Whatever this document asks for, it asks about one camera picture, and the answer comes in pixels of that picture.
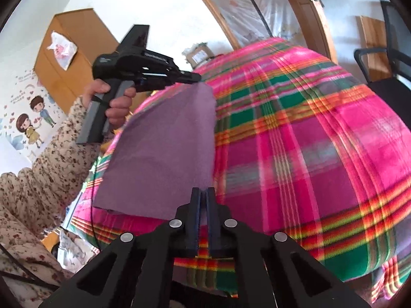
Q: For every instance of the pink plaid blanket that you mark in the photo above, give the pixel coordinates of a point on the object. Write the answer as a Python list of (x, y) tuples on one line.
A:
[(305, 134)]

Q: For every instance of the purple fleece garment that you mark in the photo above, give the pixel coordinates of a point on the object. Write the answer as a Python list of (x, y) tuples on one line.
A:
[(167, 141)]

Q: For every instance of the cartoon wall sticker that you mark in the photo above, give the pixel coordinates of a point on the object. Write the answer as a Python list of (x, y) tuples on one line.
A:
[(29, 125)]

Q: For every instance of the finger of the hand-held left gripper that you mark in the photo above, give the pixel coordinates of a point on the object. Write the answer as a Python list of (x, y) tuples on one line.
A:
[(188, 77)]

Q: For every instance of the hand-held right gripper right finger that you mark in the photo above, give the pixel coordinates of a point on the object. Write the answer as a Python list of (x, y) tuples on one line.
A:
[(209, 218)]

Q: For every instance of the black mesh office chair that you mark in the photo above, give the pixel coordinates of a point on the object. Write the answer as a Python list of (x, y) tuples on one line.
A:
[(399, 38)]

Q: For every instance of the wooden door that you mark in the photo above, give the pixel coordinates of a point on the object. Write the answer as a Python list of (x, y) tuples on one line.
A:
[(308, 25)]

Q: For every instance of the person's left forearm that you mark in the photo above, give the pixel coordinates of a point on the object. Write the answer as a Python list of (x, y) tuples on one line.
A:
[(57, 154)]

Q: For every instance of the person's floral clothing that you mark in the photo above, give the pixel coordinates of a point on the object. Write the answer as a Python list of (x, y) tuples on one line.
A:
[(32, 231)]

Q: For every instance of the cardboard box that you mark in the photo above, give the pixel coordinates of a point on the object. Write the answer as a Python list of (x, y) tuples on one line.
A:
[(199, 56)]

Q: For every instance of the person's left hand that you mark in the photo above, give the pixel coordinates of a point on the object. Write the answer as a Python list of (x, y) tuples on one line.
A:
[(120, 106)]

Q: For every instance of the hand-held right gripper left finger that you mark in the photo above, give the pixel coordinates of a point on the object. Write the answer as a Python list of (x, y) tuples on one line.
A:
[(196, 218)]

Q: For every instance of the wooden board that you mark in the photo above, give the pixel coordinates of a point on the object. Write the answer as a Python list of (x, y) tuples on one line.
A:
[(374, 48)]

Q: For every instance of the wooden wardrobe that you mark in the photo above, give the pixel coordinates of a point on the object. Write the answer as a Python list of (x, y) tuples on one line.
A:
[(96, 45)]

